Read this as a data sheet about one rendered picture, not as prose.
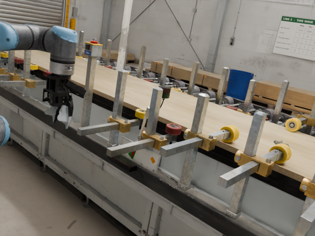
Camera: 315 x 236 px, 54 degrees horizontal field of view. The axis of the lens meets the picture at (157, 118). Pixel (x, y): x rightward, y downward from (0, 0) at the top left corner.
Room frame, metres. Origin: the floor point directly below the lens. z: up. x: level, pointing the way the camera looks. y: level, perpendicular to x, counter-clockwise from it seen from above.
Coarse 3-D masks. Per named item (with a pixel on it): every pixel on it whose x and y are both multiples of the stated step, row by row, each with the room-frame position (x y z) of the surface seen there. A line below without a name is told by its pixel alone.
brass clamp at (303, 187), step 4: (304, 180) 0.97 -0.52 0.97; (308, 180) 0.97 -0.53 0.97; (300, 184) 0.97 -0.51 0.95; (304, 184) 0.96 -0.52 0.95; (308, 184) 0.95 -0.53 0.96; (312, 184) 0.94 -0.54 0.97; (300, 188) 0.96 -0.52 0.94; (304, 188) 0.95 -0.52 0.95; (308, 188) 0.95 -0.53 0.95; (312, 188) 0.94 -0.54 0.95; (308, 192) 0.94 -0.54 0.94; (312, 192) 0.94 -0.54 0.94; (308, 196) 0.94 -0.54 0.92; (312, 196) 0.94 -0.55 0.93
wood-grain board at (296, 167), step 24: (96, 72) 2.66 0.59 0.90; (144, 96) 2.06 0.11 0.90; (192, 96) 2.35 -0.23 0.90; (168, 120) 1.61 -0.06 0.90; (192, 120) 1.68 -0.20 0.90; (216, 120) 1.77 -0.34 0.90; (240, 120) 1.88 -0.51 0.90; (216, 144) 1.42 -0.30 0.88; (240, 144) 1.42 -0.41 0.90; (264, 144) 1.48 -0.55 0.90; (312, 144) 1.63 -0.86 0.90; (288, 168) 1.22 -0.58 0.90; (312, 168) 1.27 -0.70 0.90
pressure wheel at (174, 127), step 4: (168, 124) 1.51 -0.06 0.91; (172, 124) 1.53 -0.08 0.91; (168, 128) 1.47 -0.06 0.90; (172, 128) 1.46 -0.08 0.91; (176, 128) 1.47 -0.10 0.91; (180, 128) 1.48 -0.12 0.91; (168, 132) 1.47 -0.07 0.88; (172, 132) 1.46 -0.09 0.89; (176, 132) 1.46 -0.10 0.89; (180, 132) 1.49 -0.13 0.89
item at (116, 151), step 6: (168, 138) 1.45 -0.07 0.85; (174, 138) 1.49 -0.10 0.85; (126, 144) 1.26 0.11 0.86; (132, 144) 1.27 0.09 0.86; (138, 144) 1.29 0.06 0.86; (144, 144) 1.32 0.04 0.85; (150, 144) 1.35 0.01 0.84; (108, 150) 1.18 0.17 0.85; (114, 150) 1.18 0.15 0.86; (120, 150) 1.21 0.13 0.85; (126, 150) 1.23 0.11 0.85; (132, 150) 1.26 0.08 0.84
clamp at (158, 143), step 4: (144, 132) 1.44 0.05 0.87; (144, 136) 1.41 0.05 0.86; (148, 136) 1.40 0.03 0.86; (152, 136) 1.39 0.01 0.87; (156, 136) 1.40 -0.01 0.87; (156, 140) 1.37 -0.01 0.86; (160, 140) 1.36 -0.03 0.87; (164, 140) 1.37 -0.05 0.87; (156, 144) 1.36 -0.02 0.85; (160, 144) 1.35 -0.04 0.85; (164, 144) 1.38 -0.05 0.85; (156, 148) 1.36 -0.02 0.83
